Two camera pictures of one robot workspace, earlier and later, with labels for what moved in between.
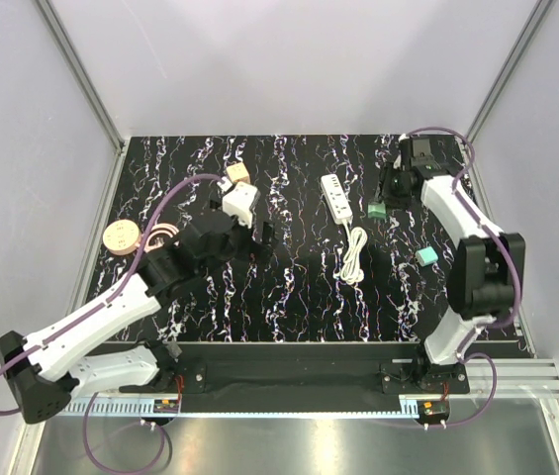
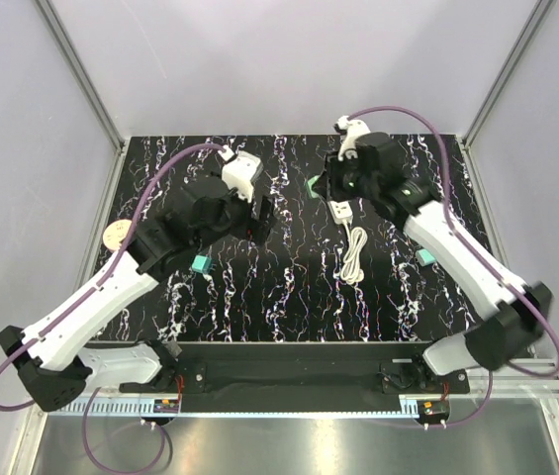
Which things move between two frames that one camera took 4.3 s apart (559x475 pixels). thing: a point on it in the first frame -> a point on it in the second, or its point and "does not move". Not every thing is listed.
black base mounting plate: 306,377 does not move
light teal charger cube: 426,256 does not move
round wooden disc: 121,237 does not move
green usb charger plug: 377,210 -> 310,183
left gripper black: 254,249 -> 256,229
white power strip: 336,200 does not move
